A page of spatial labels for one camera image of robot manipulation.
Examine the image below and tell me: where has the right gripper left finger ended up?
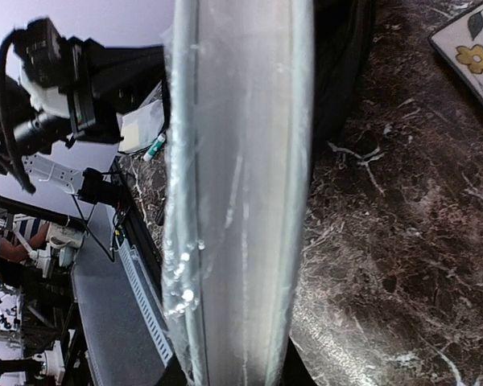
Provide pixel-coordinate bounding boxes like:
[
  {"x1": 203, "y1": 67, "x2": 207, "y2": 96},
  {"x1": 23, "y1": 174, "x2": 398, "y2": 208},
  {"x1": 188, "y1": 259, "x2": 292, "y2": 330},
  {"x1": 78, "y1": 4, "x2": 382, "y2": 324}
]
[{"x1": 155, "y1": 355, "x2": 188, "y2": 386}]

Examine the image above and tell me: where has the pale green notebook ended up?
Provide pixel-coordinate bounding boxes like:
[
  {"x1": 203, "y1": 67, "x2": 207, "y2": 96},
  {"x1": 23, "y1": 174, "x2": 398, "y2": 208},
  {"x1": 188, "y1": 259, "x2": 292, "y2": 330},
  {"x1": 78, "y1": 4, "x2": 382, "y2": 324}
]
[{"x1": 162, "y1": 1, "x2": 315, "y2": 385}]

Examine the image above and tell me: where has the black front table rail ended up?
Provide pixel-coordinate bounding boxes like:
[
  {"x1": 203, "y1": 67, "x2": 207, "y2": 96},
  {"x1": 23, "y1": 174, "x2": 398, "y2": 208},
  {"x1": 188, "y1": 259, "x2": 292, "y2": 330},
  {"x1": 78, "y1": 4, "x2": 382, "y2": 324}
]
[{"x1": 110, "y1": 158, "x2": 163, "y2": 295}]

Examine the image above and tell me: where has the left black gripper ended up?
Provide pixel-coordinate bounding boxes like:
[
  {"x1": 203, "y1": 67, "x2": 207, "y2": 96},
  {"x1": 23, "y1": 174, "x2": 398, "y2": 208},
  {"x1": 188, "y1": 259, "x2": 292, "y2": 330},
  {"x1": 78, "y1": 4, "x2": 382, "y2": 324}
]
[{"x1": 66, "y1": 38, "x2": 164, "y2": 144}]

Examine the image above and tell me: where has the black student backpack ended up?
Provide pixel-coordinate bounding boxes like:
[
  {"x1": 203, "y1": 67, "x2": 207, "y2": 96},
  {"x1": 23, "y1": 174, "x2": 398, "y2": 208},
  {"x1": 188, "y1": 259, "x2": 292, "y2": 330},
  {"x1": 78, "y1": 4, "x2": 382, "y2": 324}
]
[{"x1": 312, "y1": 0, "x2": 376, "y2": 146}]

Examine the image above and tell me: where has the white slotted cable duct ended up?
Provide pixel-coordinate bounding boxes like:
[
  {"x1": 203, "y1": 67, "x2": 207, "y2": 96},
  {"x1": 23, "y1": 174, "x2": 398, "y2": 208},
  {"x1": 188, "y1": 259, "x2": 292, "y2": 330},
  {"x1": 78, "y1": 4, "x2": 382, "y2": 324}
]
[{"x1": 114, "y1": 236, "x2": 174, "y2": 367}]

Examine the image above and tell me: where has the person in striped shirt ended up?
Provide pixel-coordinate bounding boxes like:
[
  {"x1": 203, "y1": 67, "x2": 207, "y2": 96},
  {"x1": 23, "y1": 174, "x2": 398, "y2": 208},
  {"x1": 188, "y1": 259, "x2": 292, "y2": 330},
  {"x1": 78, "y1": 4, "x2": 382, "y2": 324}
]
[{"x1": 0, "y1": 214, "x2": 50, "y2": 263}]

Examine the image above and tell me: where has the white green glue stick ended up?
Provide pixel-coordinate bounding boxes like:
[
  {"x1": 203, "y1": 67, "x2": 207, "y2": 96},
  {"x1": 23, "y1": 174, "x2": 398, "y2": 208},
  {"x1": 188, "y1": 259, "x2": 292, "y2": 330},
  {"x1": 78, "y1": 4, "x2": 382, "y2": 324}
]
[{"x1": 142, "y1": 133, "x2": 166, "y2": 162}]

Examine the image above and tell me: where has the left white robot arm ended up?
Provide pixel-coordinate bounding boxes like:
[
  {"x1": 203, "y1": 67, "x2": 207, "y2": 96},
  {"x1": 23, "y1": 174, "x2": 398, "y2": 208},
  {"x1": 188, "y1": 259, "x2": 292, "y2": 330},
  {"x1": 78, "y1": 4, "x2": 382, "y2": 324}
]
[{"x1": 0, "y1": 30, "x2": 166, "y2": 194}]

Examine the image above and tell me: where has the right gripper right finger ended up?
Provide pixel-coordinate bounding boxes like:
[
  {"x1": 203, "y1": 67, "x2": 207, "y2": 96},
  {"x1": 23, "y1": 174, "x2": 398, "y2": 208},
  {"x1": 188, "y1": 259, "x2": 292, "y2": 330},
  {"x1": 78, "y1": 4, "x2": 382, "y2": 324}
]
[{"x1": 281, "y1": 338, "x2": 316, "y2": 386}]

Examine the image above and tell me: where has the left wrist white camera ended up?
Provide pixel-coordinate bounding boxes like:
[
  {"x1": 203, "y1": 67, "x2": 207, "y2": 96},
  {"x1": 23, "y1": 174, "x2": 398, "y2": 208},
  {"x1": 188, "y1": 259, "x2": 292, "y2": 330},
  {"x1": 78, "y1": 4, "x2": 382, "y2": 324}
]
[{"x1": 14, "y1": 17, "x2": 69, "y2": 118}]

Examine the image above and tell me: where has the floral square plate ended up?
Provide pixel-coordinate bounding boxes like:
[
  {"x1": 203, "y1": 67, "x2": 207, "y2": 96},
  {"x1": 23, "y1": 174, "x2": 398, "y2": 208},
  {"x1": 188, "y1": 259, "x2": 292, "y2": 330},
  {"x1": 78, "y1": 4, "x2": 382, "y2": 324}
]
[{"x1": 429, "y1": 2, "x2": 483, "y2": 105}]

